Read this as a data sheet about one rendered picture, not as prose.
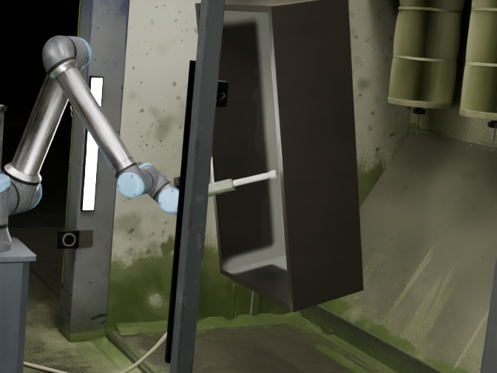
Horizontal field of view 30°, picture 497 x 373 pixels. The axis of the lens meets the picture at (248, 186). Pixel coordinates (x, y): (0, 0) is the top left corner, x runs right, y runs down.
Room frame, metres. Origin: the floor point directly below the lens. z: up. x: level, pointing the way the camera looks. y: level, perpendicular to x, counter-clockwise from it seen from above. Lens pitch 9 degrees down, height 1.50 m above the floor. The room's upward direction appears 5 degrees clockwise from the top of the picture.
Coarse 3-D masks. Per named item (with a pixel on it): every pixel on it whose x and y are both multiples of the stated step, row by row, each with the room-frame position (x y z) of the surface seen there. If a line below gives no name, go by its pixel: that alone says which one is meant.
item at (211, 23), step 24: (216, 0) 2.41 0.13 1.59; (216, 24) 2.42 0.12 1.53; (216, 48) 2.42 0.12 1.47; (216, 72) 2.42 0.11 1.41; (216, 96) 2.43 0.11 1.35; (192, 120) 2.43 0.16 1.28; (192, 144) 2.42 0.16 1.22; (192, 168) 2.41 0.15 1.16; (192, 192) 2.40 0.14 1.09; (192, 216) 2.41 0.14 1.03; (192, 240) 2.41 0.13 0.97; (192, 264) 2.41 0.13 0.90; (192, 288) 2.41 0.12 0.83; (192, 312) 2.42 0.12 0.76; (192, 336) 2.42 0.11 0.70; (192, 360) 2.42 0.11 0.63
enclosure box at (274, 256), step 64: (256, 0) 3.80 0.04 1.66; (320, 0) 3.54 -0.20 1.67; (256, 64) 4.11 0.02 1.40; (320, 64) 3.56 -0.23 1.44; (256, 128) 4.13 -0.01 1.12; (320, 128) 3.58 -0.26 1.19; (256, 192) 4.15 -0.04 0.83; (320, 192) 3.59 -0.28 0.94; (256, 256) 4.16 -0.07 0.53; (320, 256) 3.61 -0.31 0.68
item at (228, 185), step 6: (264, 174) 3.64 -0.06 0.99; (270, 174) 3.63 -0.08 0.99; (276, 174) 3.64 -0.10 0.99; (228, 180) 3.64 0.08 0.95; (234, 180) 3.66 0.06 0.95; (240, 180) 3.65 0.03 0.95; (246, 180) 3.64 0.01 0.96; (252, 180) 3.64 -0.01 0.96; (258, 180) 3.64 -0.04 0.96; (210, 186) 3.65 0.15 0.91; (216, 186) 3.64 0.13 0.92; (222, 186) 3.64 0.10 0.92; (228, 186) 3.64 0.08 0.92; (234, 186) 3.67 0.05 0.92; (210, 192) 3.65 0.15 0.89; (216, 192) 3.64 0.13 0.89; (222, 192) 3.66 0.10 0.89
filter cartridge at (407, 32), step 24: (408, 0) 4.68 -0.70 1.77; (432, 0) 4.65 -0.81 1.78; (456, 0) 4.66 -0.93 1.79; (408, 24) 4.67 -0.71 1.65; (432, 24) 4.65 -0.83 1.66; (456, 24) 4.67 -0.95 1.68; (408, 48) 4.67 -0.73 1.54; (432, 48) 4.65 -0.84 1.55; (456, 48) 4.70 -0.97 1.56; (408, 72) 4.66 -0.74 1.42; (432, 72) 4.63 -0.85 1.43; (408, 96) 4.65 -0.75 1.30; (432, 96) 4.64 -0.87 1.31
